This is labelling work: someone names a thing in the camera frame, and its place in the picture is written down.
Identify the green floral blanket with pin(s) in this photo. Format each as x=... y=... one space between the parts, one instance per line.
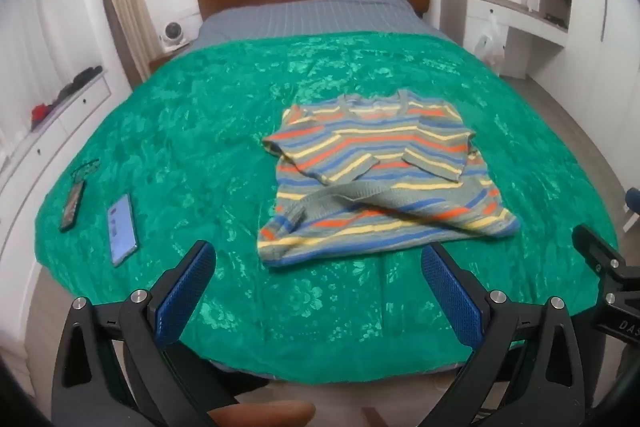
x=200 y=132

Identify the white plastic bag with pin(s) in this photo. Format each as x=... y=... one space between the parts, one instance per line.
x=490 y=47

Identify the red cloth item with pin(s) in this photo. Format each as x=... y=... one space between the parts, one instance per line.
x=41 y=114

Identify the dark clothes pile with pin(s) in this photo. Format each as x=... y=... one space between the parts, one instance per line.
x=77 y=84

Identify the white sheer curtain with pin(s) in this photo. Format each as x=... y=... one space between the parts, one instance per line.
x=25 y=52

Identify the black eyeglasses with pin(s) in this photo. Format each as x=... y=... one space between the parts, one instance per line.
x=86 y=169

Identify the smartphone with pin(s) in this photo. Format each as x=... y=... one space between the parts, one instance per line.
x=122 y=229

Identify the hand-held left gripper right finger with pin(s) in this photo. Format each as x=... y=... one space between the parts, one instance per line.
x=450 y=294

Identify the striped knit sweater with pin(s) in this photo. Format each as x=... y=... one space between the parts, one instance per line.
x=350 y=142

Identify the black remote control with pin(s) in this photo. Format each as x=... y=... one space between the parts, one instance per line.
x=72 y=206

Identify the white desk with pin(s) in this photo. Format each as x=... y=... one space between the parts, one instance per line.
x=520 y=24

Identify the white wardrobe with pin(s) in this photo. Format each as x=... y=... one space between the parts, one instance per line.
x=600 y=7

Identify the white desk fan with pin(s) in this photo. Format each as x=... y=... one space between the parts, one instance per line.
x=174 y=34

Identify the person's left hand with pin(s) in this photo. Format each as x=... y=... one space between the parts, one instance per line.
x=260 y=413

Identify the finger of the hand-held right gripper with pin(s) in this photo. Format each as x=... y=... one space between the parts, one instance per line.
x=595 y=247

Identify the grey striped bed sheet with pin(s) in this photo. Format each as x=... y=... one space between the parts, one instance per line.
x=310 y=17

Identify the white window cabinet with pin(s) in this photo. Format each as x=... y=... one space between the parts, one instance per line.
x=75 y=112

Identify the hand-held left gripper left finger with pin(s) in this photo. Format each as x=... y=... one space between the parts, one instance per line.
x=182 y=292

